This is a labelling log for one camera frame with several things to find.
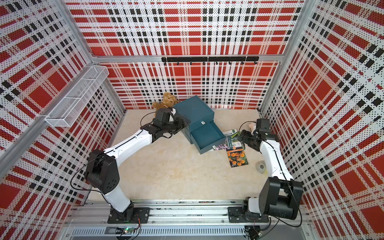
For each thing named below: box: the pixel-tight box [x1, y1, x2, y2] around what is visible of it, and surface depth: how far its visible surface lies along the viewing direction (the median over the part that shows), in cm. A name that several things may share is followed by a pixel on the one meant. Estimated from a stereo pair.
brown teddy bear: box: [152, 92, 179, 114], surface depth 113 cm
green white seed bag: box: [222, 129, 238, 136], surface depth 108 cm
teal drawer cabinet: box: [173, 95, 226, 155], surface depth 92 cm
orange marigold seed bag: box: [226, 148, 249, 168], surface depth 95 cm
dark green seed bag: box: [226, 132, 245, 149], surface depth 101 cm
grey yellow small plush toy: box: [255, 160, 268, 175], surface depth 87 cm
